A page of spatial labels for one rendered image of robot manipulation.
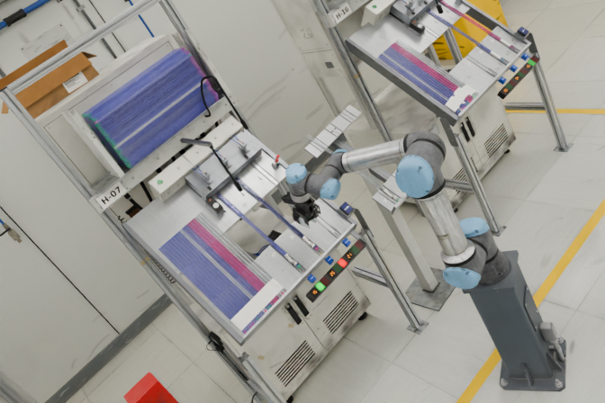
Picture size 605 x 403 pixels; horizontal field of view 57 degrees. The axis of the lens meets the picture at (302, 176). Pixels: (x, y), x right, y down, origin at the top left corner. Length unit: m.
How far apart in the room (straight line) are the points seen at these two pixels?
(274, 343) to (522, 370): 1.08
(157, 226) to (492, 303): 1.37
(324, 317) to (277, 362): 0.32
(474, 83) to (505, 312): 1.25
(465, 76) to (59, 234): 2.65
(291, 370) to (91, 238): 1.76
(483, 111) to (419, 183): 1.84
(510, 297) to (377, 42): 1.50
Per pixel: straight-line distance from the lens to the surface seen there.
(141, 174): 2.43
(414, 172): 1.67
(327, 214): 2.43
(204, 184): 2.43
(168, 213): 2.46
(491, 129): 3.55
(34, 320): 4.05
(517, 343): 2.35
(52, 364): 4.18
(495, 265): 2.11
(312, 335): 2.85
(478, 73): 3.04
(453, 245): 1.87
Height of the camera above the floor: 2.02
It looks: 25 degrees down
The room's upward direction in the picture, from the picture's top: 31 degrees counter-clockwise
